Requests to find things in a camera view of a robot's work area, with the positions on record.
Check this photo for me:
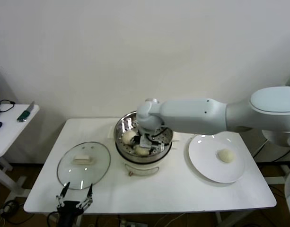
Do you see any black cable loop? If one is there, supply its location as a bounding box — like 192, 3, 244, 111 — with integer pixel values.
0, 100, 17, 114

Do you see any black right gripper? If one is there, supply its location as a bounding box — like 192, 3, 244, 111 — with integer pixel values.
131, 132, 168, 156

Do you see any stainless steel steamer basket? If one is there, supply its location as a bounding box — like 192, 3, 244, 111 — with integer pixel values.
114, 111, 173, 161

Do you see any white side table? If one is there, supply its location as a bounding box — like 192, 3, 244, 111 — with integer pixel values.
0, 104, 40, 197

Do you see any round glass lid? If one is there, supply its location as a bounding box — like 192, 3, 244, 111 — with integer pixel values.
56, 141, 112, 191

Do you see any green handled knife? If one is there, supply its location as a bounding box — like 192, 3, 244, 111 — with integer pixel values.
17, 101, 35, 122

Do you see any white electric cooker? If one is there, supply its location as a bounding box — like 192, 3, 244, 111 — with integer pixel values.
107, 126, 181, 177

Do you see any white hanging cable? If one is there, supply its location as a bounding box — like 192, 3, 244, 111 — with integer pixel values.
253, 139, 268, 158

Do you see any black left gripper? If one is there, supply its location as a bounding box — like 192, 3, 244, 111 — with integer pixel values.
56, 181, 94, 227

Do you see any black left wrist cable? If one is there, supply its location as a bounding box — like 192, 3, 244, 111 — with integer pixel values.
47, 211, 59, 227

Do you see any round white plate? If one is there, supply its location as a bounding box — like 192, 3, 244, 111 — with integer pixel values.
188, 132, 246, 184

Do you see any white steamed baozi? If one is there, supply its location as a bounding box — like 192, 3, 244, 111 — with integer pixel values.
122, 131, 138, 144
134, 145, 150, 157
217, 148, 237, 164

